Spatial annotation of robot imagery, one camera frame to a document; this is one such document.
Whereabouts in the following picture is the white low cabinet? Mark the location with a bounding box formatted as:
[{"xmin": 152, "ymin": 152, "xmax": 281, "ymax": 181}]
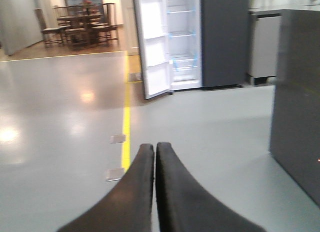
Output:
[{"xmin": 247, "ymin": 10, "xmax": 282, "ymax": 85}]

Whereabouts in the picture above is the grey kitchen island cabinet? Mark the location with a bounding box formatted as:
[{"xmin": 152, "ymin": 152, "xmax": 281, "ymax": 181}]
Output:
[{"xmin": 269, "ymin": 9, "xmax": 320, "ymax": 204}]

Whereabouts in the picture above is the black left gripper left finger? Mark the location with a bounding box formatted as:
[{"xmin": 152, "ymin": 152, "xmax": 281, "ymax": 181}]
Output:
[{"xmin": 59, "ymin": 144, "xmax": 155, "ymax": 232}]

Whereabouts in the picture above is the wooden dining table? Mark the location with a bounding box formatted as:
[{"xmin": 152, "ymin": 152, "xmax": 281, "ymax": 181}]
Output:
[{"xmin": 56, "ymin": 13, "xmax": 102, "ymax": 49}]

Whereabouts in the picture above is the silver floor outlet cover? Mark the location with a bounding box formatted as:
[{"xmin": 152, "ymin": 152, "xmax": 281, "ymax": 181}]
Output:
[
  {"xmin": 105, "ymin": 168, "xmax": 125, "ymax": 182},
  {"xmin": 110, "ymin": 134, "xmax": 126, "ymax": 144}
]

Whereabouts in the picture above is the wooden dining chair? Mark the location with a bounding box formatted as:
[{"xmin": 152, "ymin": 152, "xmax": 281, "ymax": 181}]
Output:
[{"xmin": 34, "ymin": 8, "xmax": 64, "ymax": 48}]

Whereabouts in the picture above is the refrigerator door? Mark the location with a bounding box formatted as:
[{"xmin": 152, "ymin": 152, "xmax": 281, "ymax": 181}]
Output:
[{"xmin": 133, "ymin": 0, "xmax": 172, "ymax": 100}]

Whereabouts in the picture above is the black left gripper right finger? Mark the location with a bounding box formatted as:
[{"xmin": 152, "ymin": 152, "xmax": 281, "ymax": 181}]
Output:
[{"xmin": 155, "ymin": 142, "xmax": 265, "ymax": 232}]

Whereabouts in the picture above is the dark grey refrigerator body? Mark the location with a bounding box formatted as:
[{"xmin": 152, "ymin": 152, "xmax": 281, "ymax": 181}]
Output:
[{"xmin": 166, "ymin": 0, "xmax": 249, "ymax": 91}]

